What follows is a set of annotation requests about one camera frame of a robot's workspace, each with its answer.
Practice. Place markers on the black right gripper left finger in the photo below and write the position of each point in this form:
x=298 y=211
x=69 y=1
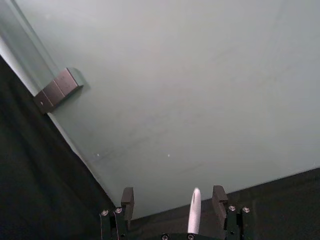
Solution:
x=127 y=203

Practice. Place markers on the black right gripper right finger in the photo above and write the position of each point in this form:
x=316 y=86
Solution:
x=220 y=203

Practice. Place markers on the black table cloth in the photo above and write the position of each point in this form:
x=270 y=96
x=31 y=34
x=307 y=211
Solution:
x=42 y=175

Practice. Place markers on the dark metal glass clamp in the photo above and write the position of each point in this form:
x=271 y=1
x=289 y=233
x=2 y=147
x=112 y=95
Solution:
x=58 y=90

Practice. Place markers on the frosted glass panel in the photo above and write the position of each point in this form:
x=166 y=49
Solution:
x=20 y=42

